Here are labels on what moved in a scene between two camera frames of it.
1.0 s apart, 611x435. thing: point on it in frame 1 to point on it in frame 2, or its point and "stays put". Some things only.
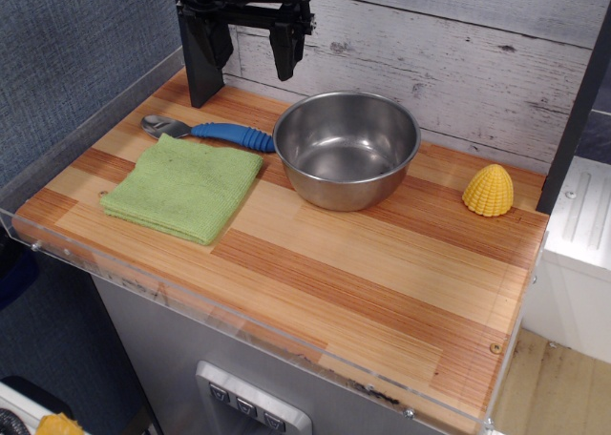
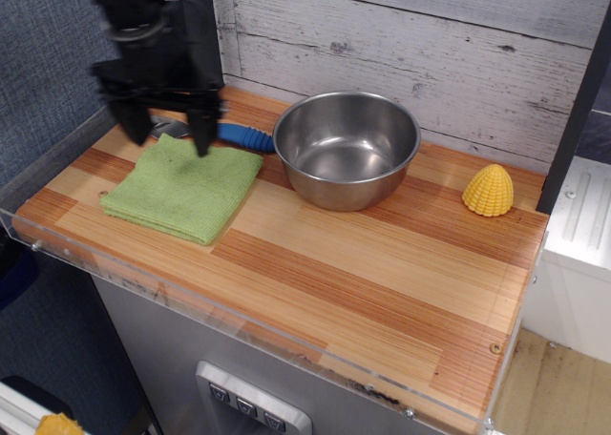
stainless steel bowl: (346, 151) stays put
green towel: (184, 189) stays put
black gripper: (249, 0) to (157, 67)
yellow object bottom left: (58, 424) stays put
